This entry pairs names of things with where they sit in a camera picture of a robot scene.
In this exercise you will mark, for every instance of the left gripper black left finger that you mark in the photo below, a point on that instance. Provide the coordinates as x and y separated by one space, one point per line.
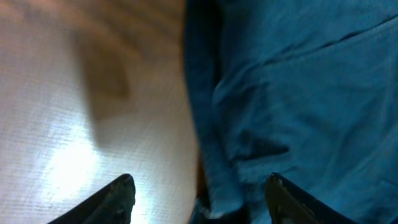
112 204

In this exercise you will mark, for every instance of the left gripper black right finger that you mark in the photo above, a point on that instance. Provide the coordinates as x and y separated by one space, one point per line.
288 203

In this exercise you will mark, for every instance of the dark navy shorts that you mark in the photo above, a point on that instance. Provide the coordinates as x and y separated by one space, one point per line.
303 88

